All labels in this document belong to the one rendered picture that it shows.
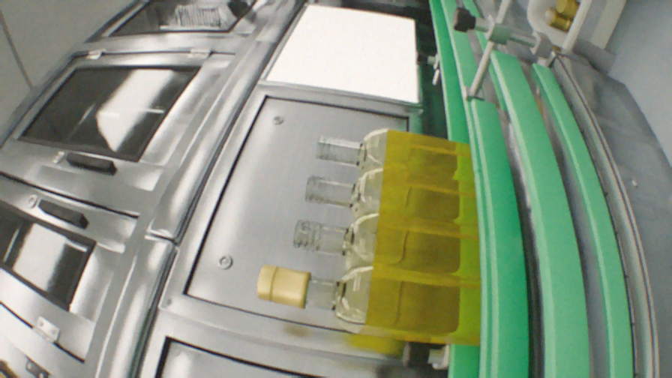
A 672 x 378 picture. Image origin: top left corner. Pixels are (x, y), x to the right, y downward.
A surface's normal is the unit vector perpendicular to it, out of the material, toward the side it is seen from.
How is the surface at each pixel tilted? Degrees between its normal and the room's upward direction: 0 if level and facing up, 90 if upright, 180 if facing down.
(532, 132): 90
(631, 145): 90
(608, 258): 90
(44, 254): 90
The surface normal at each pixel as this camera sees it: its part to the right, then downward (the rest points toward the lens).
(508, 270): 0.06, -0.58
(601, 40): -0.16, 0.80
